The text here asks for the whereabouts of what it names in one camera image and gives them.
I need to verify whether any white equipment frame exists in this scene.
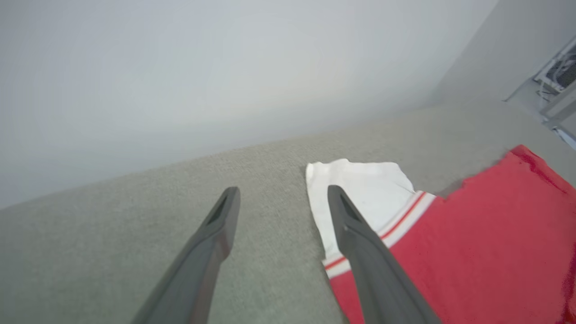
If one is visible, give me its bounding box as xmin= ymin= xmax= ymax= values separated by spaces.
xmin=504 ymin=36 xmax=576 ymax=151

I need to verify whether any red white sports jersey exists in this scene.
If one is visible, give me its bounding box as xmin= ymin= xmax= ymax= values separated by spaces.
xmin=306 ymin=144 xmax=576 ymax=324

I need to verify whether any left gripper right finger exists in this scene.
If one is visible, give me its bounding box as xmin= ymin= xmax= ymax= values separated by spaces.
xmin=328 ymin=185 xmax=441 ymax=324

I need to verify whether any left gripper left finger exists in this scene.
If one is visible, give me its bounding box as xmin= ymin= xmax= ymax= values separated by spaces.
xmin=130 ymin=187 xmax=241 ymax=324

